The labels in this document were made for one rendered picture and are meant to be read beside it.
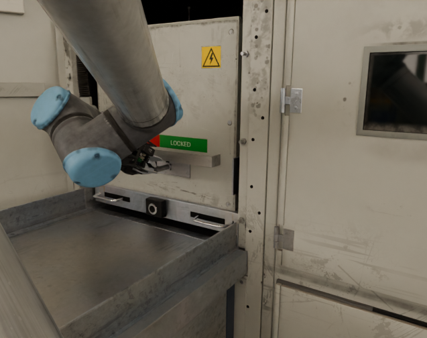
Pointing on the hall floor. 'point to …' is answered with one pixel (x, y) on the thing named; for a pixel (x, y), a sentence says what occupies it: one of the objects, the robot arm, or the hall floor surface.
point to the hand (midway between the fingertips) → (151, 167)
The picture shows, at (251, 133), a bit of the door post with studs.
